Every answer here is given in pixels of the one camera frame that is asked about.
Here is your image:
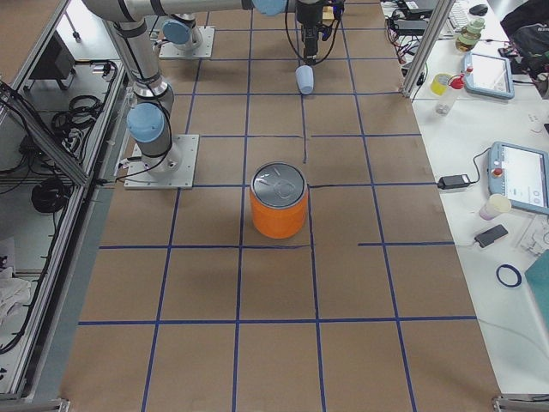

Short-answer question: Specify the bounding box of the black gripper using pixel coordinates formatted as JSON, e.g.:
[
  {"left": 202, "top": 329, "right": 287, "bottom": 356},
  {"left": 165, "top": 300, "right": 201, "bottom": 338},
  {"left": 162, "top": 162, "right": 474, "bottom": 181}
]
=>
[{"left": 301, "top": 23, "right": 321, "bottom": 60}]

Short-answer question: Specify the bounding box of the light blue plastic cup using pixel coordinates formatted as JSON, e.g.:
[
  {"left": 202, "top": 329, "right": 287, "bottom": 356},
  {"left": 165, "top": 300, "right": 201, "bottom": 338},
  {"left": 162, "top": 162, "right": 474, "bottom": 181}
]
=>
[{"left": 295, "top": 65, "right": 314, "bottom": 95}]

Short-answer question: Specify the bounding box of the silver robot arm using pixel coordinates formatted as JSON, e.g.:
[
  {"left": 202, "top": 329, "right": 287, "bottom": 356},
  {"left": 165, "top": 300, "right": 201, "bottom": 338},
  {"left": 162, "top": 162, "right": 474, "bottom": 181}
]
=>
[
  {"left": 84, "top": 0, "right": 254, "bottom": 100},
  {"left": 151, "top": 1, "right": 345, "bottom": 66}
]

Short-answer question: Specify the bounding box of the wooden cup rack stand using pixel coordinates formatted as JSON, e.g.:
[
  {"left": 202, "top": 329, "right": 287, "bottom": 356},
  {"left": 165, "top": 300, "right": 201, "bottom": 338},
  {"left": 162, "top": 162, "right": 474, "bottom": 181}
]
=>
[{"left": 323, "top": 6, "right": 335, "bottom": 22}]

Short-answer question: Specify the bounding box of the white paper cup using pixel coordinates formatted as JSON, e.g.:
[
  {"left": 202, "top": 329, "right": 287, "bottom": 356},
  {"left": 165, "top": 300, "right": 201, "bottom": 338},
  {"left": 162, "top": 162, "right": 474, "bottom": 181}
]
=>
[{"left": 479, "top": 194, "right": 512, "bottom": 221}]

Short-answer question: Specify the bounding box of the yellow tape roll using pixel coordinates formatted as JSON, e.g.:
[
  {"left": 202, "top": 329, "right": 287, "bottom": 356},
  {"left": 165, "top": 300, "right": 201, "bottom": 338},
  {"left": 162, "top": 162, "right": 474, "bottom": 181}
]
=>
[{"left": 430, "top": 73, "right": 452, "bottom": 96}]

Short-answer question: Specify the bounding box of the clear bottle red cap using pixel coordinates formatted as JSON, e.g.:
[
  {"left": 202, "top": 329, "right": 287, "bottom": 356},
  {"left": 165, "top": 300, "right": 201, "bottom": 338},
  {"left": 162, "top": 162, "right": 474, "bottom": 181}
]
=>
[{"left": 435, "top": 74, "right": 465, "bottom": 115}]

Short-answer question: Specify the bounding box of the glass tea jar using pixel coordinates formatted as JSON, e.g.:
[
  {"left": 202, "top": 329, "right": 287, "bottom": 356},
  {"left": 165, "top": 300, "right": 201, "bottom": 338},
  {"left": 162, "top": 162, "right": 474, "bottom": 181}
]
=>
[{"left": 455, "top": 18, "right": 486, "bottom": 52}]

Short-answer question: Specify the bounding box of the orange can with silver lid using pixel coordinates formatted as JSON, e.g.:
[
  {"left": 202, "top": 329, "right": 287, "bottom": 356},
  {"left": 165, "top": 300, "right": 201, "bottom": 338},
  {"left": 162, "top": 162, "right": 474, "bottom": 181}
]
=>
[{"left": 250, "top": 162, "right": 308, "bottom": 239}]

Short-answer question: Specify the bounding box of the black computer mouse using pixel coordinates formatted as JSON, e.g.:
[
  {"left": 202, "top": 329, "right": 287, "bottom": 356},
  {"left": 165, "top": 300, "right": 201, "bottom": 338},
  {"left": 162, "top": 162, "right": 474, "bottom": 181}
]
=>
[{"left": 468, "top": 3, "right": 488, "bottom": 16}]

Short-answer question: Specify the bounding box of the far blue teach pendant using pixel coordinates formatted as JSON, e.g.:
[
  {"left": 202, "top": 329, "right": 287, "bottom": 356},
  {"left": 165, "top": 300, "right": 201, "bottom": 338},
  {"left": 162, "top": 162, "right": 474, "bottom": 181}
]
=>
[{"left": 462, "top": 51, "right": 515, "bottom": 100}]

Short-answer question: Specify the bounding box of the blue teach pendant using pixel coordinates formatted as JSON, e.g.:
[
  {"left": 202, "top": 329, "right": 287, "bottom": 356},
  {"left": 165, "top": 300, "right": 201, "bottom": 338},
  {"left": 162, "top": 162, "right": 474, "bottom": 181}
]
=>
[
  {"left": 462, "top": 51, "right": 515, "bottom": 100},
  {"left": 487, "top": 142, "right": 548, "bottom": 215}
]

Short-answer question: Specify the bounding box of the black power adapter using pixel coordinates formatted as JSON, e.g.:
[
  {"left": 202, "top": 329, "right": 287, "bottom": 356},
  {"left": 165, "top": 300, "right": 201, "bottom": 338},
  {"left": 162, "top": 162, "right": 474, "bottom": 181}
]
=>
[{"left": 437, "top": 174, "right": 472, "bottom": 190}]

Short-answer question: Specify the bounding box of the near blue teach pendant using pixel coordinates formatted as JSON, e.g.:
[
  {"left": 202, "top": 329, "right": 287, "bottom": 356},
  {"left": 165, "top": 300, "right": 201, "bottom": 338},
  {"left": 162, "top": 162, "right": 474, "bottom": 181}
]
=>
[{"left": 487, "top": 142, "right": 548, "bottom": 215}]

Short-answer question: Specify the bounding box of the black smartphone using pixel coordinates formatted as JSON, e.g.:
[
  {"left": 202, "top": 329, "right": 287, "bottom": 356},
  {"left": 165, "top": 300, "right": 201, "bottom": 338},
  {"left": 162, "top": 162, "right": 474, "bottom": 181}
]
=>
[{"left": 474, "top": 224, "right": 509, "bottom": 248}]

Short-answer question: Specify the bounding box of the teal board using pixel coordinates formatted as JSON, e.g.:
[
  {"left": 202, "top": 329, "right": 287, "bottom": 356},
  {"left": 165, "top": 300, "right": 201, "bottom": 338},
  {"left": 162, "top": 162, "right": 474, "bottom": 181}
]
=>
[{"left": 525, "top": 250, "right": 549, "bottom": 324}]

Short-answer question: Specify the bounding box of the white cloth rag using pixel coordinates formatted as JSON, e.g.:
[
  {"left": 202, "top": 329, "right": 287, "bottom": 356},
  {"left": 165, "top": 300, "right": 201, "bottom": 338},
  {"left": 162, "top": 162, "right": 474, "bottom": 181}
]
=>
[{"left": 0, "top": 238, "right": 33, "bottom": 327}]

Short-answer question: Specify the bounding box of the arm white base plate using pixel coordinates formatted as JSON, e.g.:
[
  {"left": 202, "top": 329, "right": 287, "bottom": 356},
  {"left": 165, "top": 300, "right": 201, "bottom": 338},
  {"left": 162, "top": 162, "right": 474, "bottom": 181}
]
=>
[
  {"left": 159, "top": 25, "right": 215, "bottom": 60},
  {"left": 124, "top": 134, "right": 200, "bottom": 190}
]

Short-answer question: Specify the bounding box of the blue tape ring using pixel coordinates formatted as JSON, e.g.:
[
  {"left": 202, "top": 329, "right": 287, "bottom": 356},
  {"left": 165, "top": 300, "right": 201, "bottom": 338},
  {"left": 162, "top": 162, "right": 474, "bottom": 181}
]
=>
[{"left": 496, "top": 264, "right": 523, "bottom": 289}]

